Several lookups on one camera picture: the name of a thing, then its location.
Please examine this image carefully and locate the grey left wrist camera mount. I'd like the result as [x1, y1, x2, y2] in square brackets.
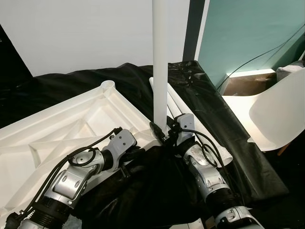
[108, 128, 137, 161]

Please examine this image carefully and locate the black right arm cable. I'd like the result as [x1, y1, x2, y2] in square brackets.
[181, 127, 223, 168]

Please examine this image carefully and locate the black vertical post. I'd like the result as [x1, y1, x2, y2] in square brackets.
[182, 0, 211, 63]

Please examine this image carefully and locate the grey cushion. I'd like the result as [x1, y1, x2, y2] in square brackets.
[276, 64, 305, 82]

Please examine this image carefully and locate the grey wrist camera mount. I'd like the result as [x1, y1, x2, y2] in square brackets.
[173, 113, 196, 144]
[108, 128, 137, 161]

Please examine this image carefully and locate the thin black wall cable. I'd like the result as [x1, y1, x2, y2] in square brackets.
[216, 24, 305, 89]

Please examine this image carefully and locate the white plastic table top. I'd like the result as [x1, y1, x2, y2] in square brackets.
[0, 80, 161, 218]

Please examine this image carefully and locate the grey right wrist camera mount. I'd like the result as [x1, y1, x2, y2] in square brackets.
[173, 113, 196, 144]

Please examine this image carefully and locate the white plastic chair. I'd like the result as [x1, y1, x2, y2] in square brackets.
[222, 67, 305, 156]

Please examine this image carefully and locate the black cloth cover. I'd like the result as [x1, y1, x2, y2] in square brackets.
[0, 60, 289, 229]

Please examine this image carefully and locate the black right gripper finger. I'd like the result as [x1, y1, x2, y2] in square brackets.
[150, 122, 166, 140]

